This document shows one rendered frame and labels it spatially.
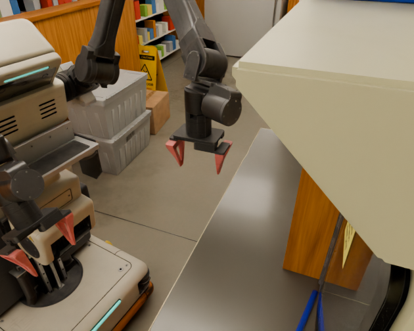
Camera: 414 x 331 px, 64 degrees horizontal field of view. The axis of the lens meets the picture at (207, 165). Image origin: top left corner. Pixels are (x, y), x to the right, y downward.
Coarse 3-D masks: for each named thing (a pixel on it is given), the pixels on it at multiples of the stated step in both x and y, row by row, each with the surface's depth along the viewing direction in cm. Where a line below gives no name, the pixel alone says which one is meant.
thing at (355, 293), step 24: (336, 240) 54; (360, 240) 33; (336, 264) 47; (360, 264) 30; (384, 264) 22; (336, 288) 42; (360, 288) 28; (384, 288) 21; (336, 312) 37; (360, 312) 26; (384, 312) 21
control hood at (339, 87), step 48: (336, 0) 30; (288, 48) 17; (336, 48) 17; (384, 48) 17; (288, 96) 15; (336, 96) 14; (384, 96) 13; (288, 144) 16; (336, 144) 15; (384, 144) 14; (336, 192) 17; (384, 192) 16; (384, 240) 17
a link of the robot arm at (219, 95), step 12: (192, 60) 65; (192, 72) 65; (216, 84) 64; (216, 96) 64; (228, 96) 62; (240, 96) 64; (204, 108) 65; (216, 108) 63; (228, 108) 63; (240, 108) 65; (216, 120) 65; (228, 120) 64
